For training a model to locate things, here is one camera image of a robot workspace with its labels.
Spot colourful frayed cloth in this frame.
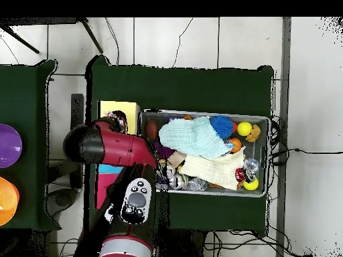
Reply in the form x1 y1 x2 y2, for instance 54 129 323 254
105 110 129 133

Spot light blue muslin cloth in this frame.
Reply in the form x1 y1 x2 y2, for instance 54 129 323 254
158 116 234 159

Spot wooden box with three holes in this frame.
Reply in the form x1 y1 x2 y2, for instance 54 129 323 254
94 100 142 209

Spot shallow mesh bin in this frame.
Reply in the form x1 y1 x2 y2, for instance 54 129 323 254
137 108 271 198

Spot black upright panel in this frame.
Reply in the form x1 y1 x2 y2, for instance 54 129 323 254
70 93 84 189

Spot brown toy football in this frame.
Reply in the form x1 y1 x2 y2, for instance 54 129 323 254
145 120 159 141

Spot crushed can with printed label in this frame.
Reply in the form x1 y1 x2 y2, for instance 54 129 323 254
159 159 177 179

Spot dark green side tablecloth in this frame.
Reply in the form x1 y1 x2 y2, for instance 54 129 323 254
0 59 61 232

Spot crushed silver can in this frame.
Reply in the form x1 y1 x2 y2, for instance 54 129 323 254
169 173 190 190

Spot black tripod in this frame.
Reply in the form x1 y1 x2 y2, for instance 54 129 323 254
0 17 104 54

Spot purple plastic bowl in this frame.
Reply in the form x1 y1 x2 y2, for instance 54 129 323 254
0 123 23 169

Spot blue spiky ball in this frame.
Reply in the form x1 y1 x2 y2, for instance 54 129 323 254
209 114 234 140

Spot cream muslin cloth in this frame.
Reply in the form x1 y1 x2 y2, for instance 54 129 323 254
178 146 246 191

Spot orange plastic bowl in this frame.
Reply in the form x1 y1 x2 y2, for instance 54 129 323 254
0 176 20 227

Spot small orange basketball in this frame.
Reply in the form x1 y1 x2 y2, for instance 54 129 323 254
229 137 243 153

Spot yellow ball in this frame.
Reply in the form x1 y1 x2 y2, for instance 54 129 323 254
243 177 260 191
236 120 253 137

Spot crushed red cola can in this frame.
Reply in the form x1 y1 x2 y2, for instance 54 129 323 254
234 167 257 184

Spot black power cable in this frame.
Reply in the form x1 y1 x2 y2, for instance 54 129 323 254
269 147 343 165

